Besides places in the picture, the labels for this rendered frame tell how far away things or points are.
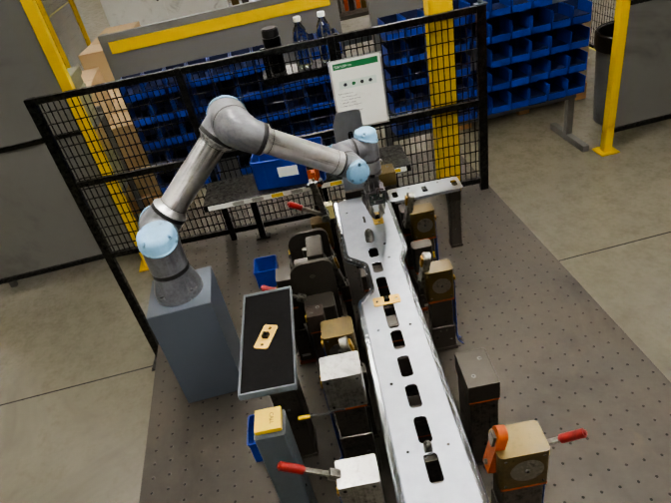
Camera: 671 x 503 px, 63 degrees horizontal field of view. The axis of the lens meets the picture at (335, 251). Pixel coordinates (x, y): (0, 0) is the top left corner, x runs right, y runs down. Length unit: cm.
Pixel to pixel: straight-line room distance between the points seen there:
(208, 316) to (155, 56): 241
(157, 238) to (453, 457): 100
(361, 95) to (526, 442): 163
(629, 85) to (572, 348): 288
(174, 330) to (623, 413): 135
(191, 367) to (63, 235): 241
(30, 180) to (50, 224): 33
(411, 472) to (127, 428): 201
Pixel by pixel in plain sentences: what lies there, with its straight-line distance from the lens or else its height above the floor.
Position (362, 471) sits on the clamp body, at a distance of 125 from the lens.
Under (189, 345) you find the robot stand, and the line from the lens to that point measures 183.
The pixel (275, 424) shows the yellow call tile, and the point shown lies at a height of 116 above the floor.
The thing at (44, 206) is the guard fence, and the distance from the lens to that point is 406.
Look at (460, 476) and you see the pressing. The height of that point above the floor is 100.
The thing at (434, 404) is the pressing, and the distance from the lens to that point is 141.
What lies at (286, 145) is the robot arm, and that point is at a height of 148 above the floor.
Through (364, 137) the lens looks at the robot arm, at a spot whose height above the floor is 137.
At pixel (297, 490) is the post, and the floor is 93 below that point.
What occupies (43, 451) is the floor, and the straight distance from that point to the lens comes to 325.
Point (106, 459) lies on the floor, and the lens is 301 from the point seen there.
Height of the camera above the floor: 211
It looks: 35 degrees down
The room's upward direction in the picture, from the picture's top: 12 degrees counter-clockwise
